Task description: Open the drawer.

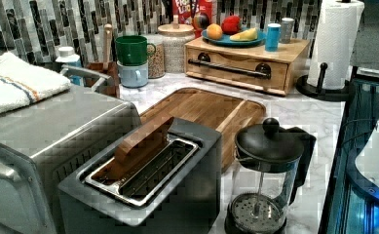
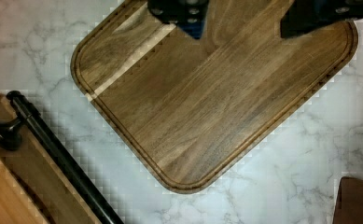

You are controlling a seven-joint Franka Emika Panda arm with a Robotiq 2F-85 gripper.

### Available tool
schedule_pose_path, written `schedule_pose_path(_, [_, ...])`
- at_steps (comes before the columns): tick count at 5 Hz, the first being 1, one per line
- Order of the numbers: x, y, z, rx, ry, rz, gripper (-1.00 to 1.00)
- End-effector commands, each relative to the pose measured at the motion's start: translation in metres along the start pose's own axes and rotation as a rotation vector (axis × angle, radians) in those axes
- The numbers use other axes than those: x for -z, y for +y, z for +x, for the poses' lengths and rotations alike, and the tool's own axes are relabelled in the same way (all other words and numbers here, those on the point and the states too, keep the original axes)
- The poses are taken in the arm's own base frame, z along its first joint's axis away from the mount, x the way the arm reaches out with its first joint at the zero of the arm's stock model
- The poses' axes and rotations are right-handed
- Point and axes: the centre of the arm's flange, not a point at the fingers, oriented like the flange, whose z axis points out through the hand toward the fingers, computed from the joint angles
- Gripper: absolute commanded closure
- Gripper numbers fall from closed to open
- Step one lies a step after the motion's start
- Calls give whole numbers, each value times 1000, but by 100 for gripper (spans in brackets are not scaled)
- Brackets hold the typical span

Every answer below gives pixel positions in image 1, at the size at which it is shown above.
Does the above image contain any black drawer handle bar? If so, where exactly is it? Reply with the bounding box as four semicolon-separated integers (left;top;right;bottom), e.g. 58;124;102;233
188;53;272;80

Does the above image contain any wooden drawer box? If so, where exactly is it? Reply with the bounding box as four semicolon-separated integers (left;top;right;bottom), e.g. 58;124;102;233
184;37;310;97

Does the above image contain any wooden cutting board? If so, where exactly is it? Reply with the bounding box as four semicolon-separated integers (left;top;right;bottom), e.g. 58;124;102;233
140;88;266;172

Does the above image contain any wooden block in toaster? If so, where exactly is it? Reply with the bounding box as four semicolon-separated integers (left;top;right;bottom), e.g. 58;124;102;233
92;114;173;184

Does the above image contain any grey toaster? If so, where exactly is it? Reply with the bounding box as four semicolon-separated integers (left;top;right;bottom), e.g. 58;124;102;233
58;118;222;234

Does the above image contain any glass jar with cereal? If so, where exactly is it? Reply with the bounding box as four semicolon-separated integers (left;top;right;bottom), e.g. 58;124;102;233
145;34;165;79

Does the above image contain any light blue mug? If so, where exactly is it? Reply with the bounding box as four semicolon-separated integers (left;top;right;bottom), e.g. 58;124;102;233
117;62;148;88

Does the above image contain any white jar wooden lid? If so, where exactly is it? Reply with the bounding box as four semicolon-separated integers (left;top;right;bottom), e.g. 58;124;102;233
158;15;195;73

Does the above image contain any brown wooden utensil holder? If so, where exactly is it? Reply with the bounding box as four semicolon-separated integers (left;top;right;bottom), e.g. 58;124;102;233
85;61;120;98

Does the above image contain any teal plate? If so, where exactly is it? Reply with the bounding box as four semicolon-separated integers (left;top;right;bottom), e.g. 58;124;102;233
201;30;266;47

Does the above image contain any green mug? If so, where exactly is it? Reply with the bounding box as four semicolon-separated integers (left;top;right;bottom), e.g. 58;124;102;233
115;35;157;66

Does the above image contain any orange fruit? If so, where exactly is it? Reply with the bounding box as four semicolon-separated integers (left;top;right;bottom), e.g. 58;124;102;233
207;23;223;40

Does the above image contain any black glass french press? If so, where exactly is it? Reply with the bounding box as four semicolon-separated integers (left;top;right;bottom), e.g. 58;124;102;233
224;118;316;234

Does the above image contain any red bell pepper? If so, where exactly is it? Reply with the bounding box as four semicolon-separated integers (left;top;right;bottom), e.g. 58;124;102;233
221;16;241;35

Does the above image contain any yellow banana piece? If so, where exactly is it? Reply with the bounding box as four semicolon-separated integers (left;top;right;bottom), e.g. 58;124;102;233
230;28;258;42

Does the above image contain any red cereal box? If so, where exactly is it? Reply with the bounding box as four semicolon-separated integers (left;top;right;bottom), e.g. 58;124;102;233
171;0;217;37

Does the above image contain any blue cylindrical shaker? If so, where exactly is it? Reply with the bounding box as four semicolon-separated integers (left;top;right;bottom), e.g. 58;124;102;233
265;23;281;52

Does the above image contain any black paper towel holder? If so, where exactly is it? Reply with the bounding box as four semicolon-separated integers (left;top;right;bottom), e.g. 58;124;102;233
295;62;354;102

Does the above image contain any grey metal shaker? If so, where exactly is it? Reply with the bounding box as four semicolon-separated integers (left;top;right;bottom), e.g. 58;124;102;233
280;18;294;44

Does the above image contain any white capped bottle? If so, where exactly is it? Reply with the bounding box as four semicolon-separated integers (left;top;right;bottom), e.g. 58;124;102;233
56;46;83;86

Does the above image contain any stainless toaster oven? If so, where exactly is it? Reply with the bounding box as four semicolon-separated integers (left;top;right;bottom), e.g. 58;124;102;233
0;64;142;234

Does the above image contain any paper towel roll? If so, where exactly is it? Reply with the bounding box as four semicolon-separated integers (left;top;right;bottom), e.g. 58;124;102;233
307;0;364;90

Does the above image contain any white striped folded towel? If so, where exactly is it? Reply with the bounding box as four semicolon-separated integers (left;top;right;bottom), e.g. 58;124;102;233
0;53;71;113

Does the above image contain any wooden utensil handle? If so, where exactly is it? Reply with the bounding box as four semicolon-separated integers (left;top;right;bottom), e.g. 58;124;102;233
103;23;113;71

